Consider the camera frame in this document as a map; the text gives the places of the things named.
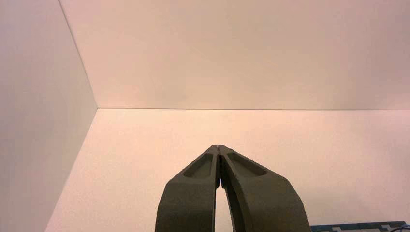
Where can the blue grey task box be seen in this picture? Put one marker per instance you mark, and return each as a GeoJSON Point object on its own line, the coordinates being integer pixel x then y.
{"type": "Point", "coordinates": [352, 228]}

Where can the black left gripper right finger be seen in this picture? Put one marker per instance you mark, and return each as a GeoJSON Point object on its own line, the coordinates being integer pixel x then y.
{"type": "Point", "coordinates": [262, 201]}

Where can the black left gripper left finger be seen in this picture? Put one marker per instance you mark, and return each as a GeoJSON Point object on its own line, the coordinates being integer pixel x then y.
{"type": "Point", "coordinates": [189, 198]}

